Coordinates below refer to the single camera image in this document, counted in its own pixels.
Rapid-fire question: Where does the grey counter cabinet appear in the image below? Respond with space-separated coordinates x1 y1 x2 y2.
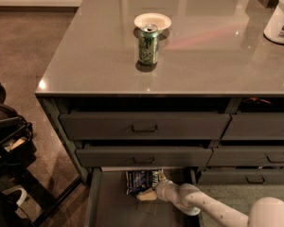
36 0 284 180

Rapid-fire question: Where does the green soda can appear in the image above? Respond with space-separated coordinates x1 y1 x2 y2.
138 24 159 65

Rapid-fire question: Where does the white plastic tub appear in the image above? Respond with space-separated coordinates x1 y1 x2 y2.
263 0 284 44

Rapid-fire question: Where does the blue chip bag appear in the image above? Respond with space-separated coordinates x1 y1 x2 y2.
126 169 164 194

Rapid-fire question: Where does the grey square card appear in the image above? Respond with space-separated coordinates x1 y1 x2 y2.
136 201 158 216

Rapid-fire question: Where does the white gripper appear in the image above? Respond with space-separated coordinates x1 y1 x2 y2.
136 171 180 202

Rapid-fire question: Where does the middle left grey drawer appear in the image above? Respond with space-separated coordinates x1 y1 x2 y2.
76 146 212 167

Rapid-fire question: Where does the top right grey drawer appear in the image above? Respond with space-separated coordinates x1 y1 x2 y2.
222 113 284 140

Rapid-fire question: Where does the grey drawer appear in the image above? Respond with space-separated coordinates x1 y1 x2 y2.
76 146 212 167
198 169 284 184
207 146 284 166
60 112 230 140
222 113 284 140

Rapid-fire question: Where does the middle right grey drawer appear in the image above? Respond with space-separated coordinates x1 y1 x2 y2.
207 146 284 166

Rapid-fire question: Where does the open bottom left drawer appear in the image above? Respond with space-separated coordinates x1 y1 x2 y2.
84 168 203 227

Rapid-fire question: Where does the white paper bowl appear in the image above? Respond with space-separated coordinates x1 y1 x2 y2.
133 13 171 32

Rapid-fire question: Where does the top left grey drawer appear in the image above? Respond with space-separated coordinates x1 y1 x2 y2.
60 112 230 140

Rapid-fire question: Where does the bottom right grey drawer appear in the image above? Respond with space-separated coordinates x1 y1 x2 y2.
198 169 284 184

